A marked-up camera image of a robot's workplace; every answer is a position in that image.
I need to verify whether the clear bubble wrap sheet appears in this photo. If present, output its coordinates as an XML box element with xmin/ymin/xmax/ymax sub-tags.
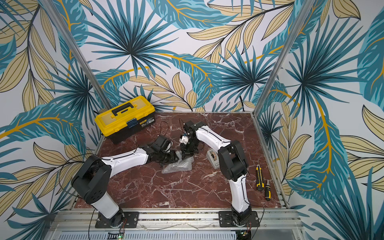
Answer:
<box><xmin>162</xmin><ymin>151</ymin><xmax>194</xmax><ymax>174</ymax></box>

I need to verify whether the white tape dispenser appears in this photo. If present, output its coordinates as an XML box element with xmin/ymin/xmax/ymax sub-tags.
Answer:
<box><xmin>206</xmin><ymin>149</ymin><xmax>220</xmax><ymax>169</ymax></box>

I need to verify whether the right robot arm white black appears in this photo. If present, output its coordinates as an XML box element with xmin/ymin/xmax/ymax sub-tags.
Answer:
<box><xmin>180</xmin><ymin>121</ymin><xmax>252</xmax><ymax>227</ymax></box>

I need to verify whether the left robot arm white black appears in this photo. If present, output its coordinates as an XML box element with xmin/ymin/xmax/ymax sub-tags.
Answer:
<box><xmin>71</xmin><ymin>144</ymin><xmax>179</xmax><ymax>228</ymax></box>

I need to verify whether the yellow black toolbox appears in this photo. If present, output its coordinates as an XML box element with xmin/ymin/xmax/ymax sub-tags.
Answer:
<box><xmin>95</xmin><ymin>96</ymin><xmax>155</xmax><ymax>145</ymax></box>

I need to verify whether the yellow black screwdriver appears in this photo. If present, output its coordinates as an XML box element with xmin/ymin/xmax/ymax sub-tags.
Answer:
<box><xmin>265</xmin><ymin>180</ymin><xmax>271</xmax><ymax>201</ymax></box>

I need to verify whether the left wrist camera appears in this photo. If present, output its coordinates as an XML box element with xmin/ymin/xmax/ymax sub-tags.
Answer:
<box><xmin>154</xmin><ymin>135</ymin><xmax>172</xmax><ymax>152</ymax></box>

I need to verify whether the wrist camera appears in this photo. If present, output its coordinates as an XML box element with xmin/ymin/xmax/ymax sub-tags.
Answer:
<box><xmin>180</xmin><ymin>121</ymin><xmax>199</xmax><ymax>145</ymax></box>
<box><xmin>154</xmin><ymin>135</ymin><xmax>172</xmax><ymax>152</ymax></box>

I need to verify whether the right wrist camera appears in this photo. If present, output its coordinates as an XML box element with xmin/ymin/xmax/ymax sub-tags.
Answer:
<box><xmin>180</xmin><ymin>121</ymin><xmax>199</xmax><ymax>145</ymax></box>

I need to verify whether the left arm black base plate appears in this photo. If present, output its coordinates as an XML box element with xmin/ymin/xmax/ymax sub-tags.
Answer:
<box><xmin>95</xmin><ymin>212</ymin><xmax>140</xmax><ymax>230</ymax></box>

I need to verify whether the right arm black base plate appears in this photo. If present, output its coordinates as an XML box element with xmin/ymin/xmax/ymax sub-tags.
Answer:
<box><xmin>218</xmin><ymin>211</ymin><xmax>260</xmax><ymax>228</ymax></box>

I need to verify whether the aluminium front frame rail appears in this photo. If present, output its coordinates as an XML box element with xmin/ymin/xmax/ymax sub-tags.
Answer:
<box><xmin>45</xmin><ymin>208</ymin><xmax>308</xmax><ymax>240</ymax></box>

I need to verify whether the right aluminium corner post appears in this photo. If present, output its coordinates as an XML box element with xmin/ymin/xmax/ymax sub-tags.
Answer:
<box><xmin>253</xmin><ymin>0</ymin><xmax>315</xmax><ymax>119</ymax></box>

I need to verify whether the aluminium corner post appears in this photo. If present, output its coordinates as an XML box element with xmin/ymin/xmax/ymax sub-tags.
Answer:
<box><xmin>41</xmin><ymin>0</ymin><xmax>112</xmax><ymax>109</ymax></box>
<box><xmin>253</xmin><ymin>0</ymin><xmax>315</xmax><ymax>119</ymax></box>

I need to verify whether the left aluminium corner post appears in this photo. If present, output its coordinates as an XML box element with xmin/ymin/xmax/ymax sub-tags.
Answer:
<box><xmin>41</xmin><ymin>0</ymin><xmax>112</xmax><ymax>109</ymax></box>

